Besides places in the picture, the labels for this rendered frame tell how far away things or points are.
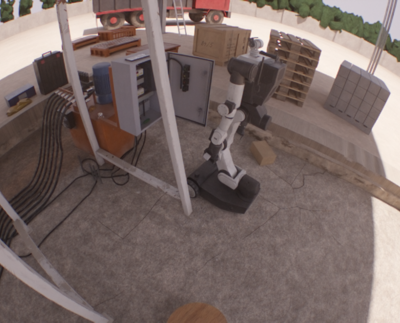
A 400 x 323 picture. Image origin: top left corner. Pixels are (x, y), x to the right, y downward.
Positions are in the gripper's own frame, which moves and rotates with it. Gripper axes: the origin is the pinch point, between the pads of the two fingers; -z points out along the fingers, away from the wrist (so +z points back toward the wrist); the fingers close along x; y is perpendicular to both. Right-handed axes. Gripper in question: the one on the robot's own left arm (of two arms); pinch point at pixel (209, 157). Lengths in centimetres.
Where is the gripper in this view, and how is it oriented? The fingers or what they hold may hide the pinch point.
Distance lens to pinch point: 162.6
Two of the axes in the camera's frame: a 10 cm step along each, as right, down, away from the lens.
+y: -6.0, 5.2, -6.1
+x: -7.6, -6.1, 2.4
